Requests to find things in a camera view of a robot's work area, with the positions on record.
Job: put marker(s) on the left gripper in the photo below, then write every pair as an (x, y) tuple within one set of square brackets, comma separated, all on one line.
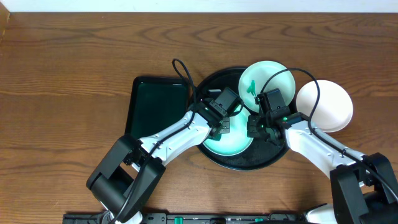
[(219, 128)]

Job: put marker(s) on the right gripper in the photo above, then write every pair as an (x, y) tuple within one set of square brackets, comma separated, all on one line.
[(252, 130)]

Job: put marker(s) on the mint green plate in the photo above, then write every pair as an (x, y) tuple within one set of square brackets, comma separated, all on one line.
[(255, 77), (236, 141)]

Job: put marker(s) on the white plate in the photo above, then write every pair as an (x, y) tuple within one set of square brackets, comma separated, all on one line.
[(334, 109)]

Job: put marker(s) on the green scrub sponge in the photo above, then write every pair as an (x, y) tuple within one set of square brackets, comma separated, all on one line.
[(216, 137)]

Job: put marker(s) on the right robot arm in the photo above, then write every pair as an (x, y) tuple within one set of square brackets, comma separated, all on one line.
[(364, 188)]

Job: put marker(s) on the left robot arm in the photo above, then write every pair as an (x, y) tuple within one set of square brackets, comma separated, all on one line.
[(128, 174)]

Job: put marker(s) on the black rectangular tray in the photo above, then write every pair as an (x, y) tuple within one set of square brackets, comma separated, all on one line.
[(155, 104)]

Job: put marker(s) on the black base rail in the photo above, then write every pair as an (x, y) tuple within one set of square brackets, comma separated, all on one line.
[(163, 218)]

